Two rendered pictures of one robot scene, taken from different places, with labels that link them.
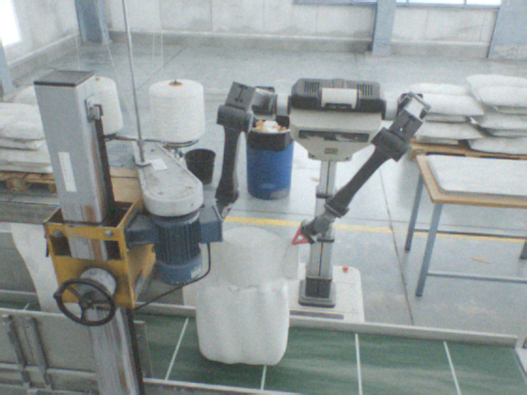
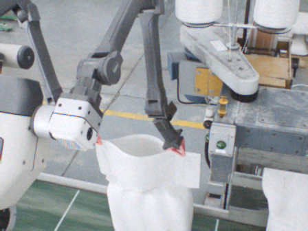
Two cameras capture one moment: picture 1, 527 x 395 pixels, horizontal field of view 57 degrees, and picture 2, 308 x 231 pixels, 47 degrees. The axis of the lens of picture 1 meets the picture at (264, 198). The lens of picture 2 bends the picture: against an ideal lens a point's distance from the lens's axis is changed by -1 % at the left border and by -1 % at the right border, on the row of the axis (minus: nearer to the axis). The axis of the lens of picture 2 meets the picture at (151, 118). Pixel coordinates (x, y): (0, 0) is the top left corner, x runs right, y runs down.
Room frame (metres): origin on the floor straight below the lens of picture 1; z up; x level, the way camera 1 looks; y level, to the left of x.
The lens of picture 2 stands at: (2.68, 0.37, 2.02)
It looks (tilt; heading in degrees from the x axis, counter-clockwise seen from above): 37 degrees down; 193
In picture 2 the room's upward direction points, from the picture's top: 4 degrees counter-clockwise
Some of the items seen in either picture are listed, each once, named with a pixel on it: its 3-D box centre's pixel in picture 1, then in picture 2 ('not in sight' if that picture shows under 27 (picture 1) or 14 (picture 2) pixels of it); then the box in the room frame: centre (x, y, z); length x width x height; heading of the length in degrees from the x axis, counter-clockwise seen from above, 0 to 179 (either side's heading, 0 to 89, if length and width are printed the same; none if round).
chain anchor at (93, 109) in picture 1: (95, 108); not in sight; (1.24, 0.45, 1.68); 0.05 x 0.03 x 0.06; 174
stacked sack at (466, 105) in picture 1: (447, 103); not in sight; (4.72, -1.82, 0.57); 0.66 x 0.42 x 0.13; 77
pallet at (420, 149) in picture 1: (463, 143); not in sight; (4.89, -2.15, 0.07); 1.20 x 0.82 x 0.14; 82
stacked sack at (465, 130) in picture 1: (443, 127); not in sight; (4.68, -1.82, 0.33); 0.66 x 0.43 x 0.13; 84
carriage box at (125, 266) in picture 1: (110, 239); (255, 87); (1.35, 0.52, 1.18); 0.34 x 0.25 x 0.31; 174
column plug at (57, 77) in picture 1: (64, 77); not in sight; (1.25, 0.53, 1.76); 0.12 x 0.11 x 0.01; 174
